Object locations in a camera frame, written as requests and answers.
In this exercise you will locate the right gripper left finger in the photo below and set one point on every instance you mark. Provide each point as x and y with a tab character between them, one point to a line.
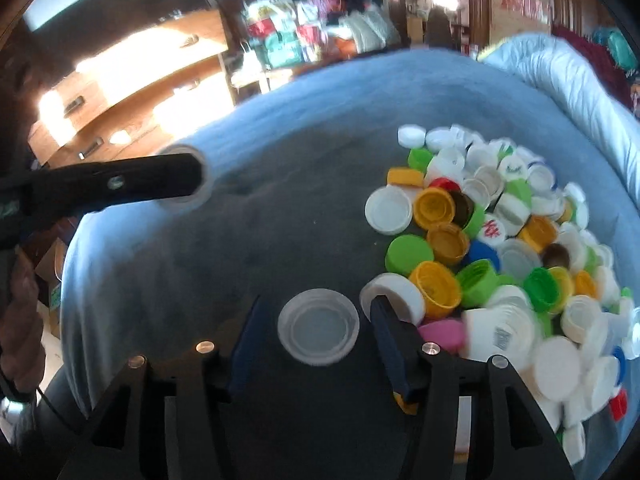
249	348

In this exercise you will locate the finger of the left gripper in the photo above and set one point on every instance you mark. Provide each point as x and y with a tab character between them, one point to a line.
106	184

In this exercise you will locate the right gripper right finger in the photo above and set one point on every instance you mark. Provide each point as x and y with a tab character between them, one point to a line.
399	346

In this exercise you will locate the translucent clear plastic lid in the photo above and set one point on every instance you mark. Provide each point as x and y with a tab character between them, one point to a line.
318	327

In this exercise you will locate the person's left hand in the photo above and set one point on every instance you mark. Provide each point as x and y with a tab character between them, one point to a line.
23	358

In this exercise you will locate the pink cap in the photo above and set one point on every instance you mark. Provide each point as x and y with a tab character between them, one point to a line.
448	333

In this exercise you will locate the yellow ribbed cap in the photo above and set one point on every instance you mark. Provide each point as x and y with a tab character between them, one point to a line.
439	288

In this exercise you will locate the wooden drawer dresser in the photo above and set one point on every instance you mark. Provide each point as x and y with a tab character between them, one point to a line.
151	89

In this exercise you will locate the green cap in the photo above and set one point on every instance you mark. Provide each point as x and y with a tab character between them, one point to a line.
405	253

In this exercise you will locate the large white cap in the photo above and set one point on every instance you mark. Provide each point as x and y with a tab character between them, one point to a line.
388	210

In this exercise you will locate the pile of clothes and bags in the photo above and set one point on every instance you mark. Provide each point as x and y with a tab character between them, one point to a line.
285	33

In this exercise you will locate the light blue duvet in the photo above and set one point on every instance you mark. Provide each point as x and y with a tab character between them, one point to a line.
554	67

